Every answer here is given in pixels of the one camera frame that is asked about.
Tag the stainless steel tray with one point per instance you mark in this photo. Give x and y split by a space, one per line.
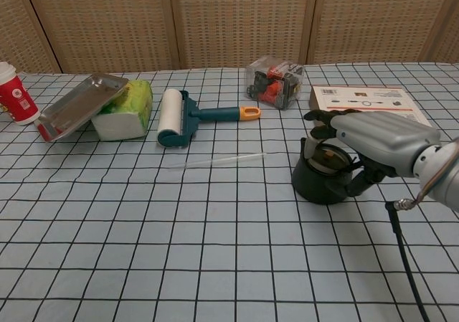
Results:
77 105

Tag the red paper coffee cup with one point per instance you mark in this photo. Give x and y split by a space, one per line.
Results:
16 98

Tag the teal lint roller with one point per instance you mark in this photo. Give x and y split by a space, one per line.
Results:
179 117

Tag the white flat product box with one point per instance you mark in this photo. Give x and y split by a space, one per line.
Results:
373 98

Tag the green tissue paper pack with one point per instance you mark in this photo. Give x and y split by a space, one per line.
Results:
127 115

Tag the dark green kettle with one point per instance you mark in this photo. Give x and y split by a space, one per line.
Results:
315 182

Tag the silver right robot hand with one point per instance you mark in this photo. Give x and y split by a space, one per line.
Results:
380 135

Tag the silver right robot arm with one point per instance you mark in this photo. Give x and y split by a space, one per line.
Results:
439 175

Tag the blue checked tablecloth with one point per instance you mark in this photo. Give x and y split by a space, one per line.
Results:
179 228

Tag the woven folding screen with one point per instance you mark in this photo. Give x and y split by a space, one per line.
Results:
229 21

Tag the black kettle lid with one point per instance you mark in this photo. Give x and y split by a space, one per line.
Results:
328 155

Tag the clear box of clips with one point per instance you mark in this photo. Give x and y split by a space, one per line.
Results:
274 83

